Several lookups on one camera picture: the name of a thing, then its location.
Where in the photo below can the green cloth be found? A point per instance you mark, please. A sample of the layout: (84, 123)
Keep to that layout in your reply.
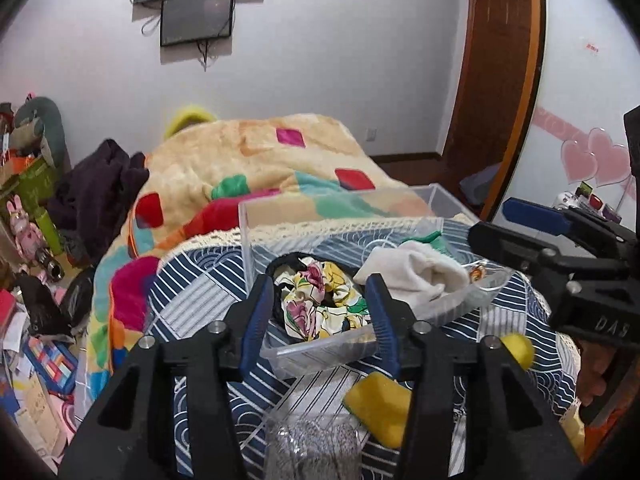
(432, 240)

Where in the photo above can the green cardboard box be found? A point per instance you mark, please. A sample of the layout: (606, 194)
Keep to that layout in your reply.
(30, 180)

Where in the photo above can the green bottle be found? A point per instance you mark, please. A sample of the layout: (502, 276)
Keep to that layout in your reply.
(48, 230)

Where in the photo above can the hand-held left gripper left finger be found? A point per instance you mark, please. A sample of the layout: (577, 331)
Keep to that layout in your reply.
(256, 317)

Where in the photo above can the clear plastic cup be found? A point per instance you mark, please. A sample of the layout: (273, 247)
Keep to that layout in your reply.
(270, 440)

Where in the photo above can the pink bunny toy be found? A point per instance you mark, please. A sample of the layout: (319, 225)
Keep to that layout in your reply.
(22, 230)

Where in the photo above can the white wardrobe door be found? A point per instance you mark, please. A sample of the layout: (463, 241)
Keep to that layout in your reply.
(580, 60)

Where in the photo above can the pile of papers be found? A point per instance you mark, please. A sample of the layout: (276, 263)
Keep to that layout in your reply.
(30, 410)

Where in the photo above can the black bag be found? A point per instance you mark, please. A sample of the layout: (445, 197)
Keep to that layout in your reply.
(80, 292)
(42, 307)

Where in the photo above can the silver steel wool scrubber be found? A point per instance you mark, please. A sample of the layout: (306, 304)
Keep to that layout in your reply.
(315, 450)

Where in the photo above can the small black wall monitor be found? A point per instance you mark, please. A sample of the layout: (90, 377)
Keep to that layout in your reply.
(197, 17)

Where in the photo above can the silver flask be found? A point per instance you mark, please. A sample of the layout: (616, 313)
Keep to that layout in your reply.
(50, 265)

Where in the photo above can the dark purple clothing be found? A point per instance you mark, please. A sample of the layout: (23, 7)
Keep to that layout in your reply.
(95, 195)

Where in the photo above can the blue patterned quilt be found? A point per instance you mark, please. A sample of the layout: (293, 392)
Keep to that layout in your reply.
(200, 290)

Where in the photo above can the white cloth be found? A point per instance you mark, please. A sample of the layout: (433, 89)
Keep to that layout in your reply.
(410, 270)

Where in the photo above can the wall socket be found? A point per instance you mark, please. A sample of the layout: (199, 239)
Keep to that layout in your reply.
(371, 135)

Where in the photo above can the pink heart stickers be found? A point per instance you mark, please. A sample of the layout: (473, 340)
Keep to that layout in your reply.
(600, 157)

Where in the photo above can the colourful patchwork fleece blanket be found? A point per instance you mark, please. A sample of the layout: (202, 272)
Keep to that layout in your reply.
(225, 155)

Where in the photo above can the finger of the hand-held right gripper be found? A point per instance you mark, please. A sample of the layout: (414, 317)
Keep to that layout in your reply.
(505, 245)
(535, 217)

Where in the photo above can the yellow pillow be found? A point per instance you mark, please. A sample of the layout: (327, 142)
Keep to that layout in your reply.
(190, 117)

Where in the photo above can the round yellow sponge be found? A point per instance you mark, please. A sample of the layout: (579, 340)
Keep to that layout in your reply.
(520, 350)

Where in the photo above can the floral patterned cloth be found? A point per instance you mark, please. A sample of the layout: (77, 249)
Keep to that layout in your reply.
(310, 305)

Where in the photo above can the clear plastic storage box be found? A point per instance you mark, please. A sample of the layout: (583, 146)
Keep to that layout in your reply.
(320, 355)

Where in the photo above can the rectangular yellow sponge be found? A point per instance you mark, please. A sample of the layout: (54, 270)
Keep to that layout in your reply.
(375, 405)

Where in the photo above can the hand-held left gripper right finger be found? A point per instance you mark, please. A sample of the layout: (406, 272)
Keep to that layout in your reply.
(382, 317)

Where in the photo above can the small orange trinket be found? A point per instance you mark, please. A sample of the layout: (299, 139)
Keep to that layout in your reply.
(476, 273)

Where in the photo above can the person's right hand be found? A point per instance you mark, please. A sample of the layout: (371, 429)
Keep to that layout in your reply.
(595, 375)

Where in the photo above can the wooden door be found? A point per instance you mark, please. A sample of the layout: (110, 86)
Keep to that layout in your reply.
(485, 85)

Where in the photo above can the colourful patterned box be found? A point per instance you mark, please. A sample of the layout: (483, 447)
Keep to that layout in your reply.
(52, 365)

